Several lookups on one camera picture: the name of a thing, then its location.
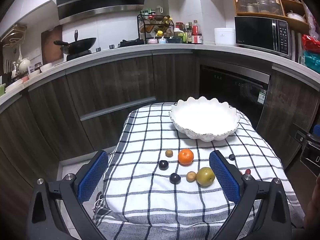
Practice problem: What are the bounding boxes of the black wok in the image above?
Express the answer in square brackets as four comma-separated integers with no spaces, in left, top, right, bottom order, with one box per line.
[53,29,97,55]

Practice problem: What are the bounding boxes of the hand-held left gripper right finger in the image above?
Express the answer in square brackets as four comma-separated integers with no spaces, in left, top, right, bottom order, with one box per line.
[209,150,293,240]

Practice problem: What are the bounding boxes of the white teapot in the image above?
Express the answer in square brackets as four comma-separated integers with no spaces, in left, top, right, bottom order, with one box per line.
[17,57,32,72]

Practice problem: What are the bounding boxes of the red plastic bag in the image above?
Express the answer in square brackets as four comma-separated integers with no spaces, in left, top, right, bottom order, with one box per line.
[301,34,320,54]

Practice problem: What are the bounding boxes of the white rice cooker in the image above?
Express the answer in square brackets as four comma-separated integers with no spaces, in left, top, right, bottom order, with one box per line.
[214,27,236,46]

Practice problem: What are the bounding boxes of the brown wooden cutting board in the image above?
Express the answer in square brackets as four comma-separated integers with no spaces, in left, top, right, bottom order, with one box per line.
[41,25,63,67]

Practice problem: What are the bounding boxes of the white upper cabinets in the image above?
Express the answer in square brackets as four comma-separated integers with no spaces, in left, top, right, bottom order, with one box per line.
[0,0,235,39]

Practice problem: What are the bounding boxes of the person's right forearm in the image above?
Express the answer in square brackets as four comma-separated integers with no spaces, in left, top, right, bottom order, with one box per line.
[304,181,320,227]

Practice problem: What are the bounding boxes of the white scalloped bowl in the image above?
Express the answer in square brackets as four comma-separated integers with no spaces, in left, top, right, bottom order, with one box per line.
[169,96,241,142]

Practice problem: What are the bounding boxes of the dark wood base cabinets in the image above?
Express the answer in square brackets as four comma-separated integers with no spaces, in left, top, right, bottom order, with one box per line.
[0,49,320,205]

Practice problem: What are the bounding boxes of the white kitchen countertop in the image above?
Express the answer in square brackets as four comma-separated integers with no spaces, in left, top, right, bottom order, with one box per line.
[0,43,320,105]

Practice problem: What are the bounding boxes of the blue checked white cloth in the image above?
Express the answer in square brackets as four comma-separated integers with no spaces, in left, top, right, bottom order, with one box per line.
[92,102,307,240]

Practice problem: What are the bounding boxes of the black wire spice rack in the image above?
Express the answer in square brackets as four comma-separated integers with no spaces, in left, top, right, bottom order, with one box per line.
[137,6,175,44]

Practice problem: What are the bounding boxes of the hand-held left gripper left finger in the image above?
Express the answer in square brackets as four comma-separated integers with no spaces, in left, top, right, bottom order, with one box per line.
[26,150,109,240]

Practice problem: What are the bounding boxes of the gold wall rack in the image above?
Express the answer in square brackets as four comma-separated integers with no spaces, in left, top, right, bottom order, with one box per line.
[0,24,27,46]

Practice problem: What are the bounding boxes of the row of condiment bottles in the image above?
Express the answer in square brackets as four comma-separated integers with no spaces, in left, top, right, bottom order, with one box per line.
[175,20,203,45]

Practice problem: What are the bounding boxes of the black range hood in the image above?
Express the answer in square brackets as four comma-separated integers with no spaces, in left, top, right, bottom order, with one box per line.
[55,0,148,25]

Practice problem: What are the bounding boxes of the teal plastic bag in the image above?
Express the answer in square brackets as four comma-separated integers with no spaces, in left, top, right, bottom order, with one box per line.
[300,51,320,73]

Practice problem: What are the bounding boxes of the black microwave oven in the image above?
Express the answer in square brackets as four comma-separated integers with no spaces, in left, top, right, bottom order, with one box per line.
[234,16,293,60]

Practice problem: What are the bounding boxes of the black gas stove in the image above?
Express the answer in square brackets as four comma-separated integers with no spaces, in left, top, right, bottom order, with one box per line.
[66,39,145,62]

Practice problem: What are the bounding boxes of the black built-in dishwasher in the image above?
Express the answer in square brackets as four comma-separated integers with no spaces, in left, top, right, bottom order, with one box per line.
[199,64,271,128]

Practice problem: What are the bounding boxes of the orange mandarin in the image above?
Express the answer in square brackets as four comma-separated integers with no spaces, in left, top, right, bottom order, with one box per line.
[178,148,194,166]

